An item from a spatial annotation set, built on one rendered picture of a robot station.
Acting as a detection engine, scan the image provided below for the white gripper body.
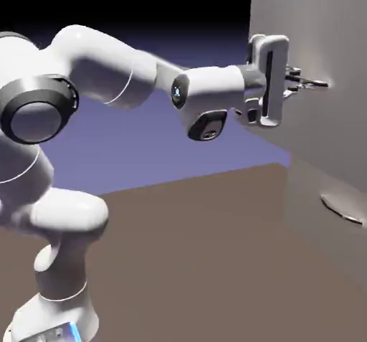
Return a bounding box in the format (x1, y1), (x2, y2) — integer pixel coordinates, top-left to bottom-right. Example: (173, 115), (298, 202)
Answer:
(248, 34), (290, 128)

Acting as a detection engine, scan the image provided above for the thin silver drawer handle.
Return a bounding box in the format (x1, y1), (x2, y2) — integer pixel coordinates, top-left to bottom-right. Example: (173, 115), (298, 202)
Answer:
(297, 79), (330, 89)

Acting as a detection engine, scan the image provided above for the large grey drawer front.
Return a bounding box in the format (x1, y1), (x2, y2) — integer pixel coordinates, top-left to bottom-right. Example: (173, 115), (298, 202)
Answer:
(234, 0), (367, 194)

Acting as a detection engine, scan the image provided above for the grey cabinet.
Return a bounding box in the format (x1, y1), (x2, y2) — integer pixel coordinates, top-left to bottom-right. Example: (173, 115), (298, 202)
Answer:
(234, 0), (367, 292)

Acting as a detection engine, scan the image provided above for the small grey drawer front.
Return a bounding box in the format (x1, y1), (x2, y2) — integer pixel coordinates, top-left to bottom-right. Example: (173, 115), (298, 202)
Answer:
(286, 154), (367, 292)

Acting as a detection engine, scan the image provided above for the curved silver drawer handle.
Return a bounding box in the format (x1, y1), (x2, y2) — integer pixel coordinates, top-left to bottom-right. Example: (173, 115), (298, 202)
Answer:
(320, 194), (364, 225)

